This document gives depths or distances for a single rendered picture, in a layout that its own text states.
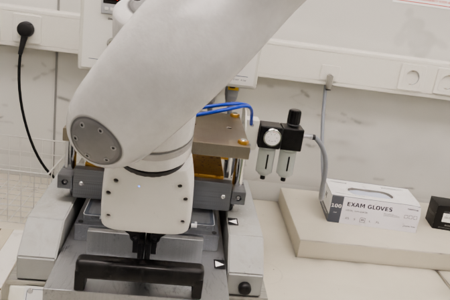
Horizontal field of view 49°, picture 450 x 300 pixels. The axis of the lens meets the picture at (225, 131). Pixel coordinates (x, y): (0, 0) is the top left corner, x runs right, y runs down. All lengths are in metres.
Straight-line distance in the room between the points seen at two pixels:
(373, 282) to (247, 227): 0.51
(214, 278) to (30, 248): 0.24
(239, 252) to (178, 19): 0.43
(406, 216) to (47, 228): 0.90
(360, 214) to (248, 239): 0.63
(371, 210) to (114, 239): 0.79
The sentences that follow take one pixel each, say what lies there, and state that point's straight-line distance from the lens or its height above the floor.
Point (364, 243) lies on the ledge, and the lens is 1.23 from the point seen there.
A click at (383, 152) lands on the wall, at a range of 1.49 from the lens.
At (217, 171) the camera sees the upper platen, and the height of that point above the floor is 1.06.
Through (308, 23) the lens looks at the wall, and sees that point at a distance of 1.35.
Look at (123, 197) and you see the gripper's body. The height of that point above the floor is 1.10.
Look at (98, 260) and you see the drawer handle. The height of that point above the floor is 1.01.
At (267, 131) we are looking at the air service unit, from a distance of 0.92.
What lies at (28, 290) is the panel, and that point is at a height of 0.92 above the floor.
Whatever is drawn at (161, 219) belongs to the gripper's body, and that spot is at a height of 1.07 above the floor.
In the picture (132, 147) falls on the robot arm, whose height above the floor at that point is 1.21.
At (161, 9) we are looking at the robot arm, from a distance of 0.35.
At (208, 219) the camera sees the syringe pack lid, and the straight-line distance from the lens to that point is 0.72.
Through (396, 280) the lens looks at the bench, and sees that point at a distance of 1.21.
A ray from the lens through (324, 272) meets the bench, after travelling 1.16.
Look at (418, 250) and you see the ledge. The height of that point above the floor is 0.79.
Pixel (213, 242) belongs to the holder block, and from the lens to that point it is 0.71.
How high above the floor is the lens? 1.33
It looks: 17 degrees down
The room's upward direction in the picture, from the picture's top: 8 degrees clockwise
